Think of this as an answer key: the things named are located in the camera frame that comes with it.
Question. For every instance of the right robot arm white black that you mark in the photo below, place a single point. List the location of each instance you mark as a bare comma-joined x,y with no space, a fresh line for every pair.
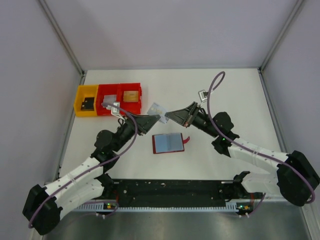
289,175

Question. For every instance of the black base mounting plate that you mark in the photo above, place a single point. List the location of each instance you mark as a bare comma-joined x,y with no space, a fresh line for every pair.
161,193

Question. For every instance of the silver VIP credit card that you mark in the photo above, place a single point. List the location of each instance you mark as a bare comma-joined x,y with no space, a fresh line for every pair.
156,109

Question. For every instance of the white slotted cable duct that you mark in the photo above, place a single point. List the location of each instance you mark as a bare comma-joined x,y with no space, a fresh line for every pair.
232,207

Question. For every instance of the red plastic bin middle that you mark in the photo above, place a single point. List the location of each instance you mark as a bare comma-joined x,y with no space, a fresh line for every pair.
107,93

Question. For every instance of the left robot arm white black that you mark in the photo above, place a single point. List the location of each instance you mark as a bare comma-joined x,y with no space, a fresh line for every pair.
47,205

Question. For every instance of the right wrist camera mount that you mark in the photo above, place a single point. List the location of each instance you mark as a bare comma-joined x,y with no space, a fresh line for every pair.
203,95

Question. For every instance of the aluminium front frame rail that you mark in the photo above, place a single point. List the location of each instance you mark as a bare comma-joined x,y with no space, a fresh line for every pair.
275,197

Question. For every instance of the yellow plastic bin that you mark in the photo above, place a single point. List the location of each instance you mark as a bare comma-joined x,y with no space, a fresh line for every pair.
82,92

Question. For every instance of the silver card in bin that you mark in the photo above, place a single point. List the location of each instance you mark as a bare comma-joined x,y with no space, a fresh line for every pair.
109,99

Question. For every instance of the aluminium left frame post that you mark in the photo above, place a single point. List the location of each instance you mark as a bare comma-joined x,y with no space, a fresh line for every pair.
60,36

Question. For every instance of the gold credit card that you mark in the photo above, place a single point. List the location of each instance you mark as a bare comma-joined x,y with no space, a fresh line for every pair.
131,96

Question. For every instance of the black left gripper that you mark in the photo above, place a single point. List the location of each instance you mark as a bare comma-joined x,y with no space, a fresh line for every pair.
136,124

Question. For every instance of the red plastic bin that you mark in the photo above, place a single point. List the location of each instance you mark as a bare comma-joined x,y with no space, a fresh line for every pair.
134,108
107,93

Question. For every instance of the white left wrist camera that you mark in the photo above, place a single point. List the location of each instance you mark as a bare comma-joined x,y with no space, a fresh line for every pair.
114,108

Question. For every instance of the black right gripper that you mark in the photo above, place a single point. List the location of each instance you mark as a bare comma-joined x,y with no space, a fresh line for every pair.
192,115

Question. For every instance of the red leather card holder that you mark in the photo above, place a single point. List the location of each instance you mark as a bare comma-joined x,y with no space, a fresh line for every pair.
169,143

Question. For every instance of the aluminium right frame post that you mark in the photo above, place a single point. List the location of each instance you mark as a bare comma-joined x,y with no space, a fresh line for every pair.
294,13

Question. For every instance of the aluminium frame post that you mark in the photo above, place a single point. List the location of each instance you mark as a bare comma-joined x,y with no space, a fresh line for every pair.
294,13
60,36

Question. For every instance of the red plastic bin right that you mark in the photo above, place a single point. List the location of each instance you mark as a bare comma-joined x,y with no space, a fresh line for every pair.
134,108

